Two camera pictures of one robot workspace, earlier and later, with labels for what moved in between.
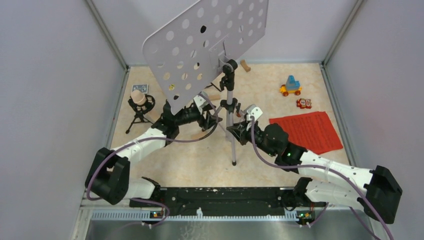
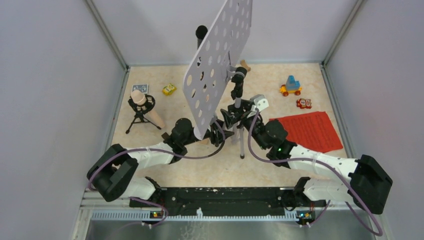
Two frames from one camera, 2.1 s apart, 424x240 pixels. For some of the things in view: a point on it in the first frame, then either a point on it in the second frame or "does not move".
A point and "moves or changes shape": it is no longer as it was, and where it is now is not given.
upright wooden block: x=243 y=63 does not move
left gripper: x=210 y=121 → x=218 y=139
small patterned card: x=142 y=87 does not move
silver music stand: x=197 y=44 moves or changes shape
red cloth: x=314 y=132 does not move
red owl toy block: x=303 y=103 does not move
